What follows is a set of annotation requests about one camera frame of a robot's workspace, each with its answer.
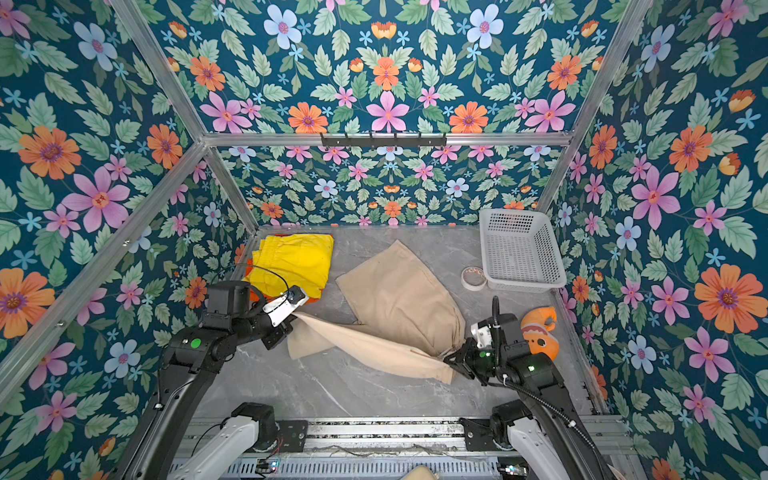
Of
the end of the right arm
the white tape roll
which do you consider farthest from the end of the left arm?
the white tape roll

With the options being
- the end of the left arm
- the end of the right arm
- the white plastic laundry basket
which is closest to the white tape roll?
the white plastic laundry basket

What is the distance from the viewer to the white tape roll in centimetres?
103

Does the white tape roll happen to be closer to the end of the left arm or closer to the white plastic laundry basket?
the white plastic laundry basket

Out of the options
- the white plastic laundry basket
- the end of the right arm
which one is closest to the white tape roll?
the white plastic laundry basket

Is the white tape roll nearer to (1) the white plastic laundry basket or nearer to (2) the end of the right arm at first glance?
(1) the white plastic laundry basket

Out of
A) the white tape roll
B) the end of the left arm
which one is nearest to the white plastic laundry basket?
the white tape roll

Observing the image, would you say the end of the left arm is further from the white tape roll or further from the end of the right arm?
the white tape roll
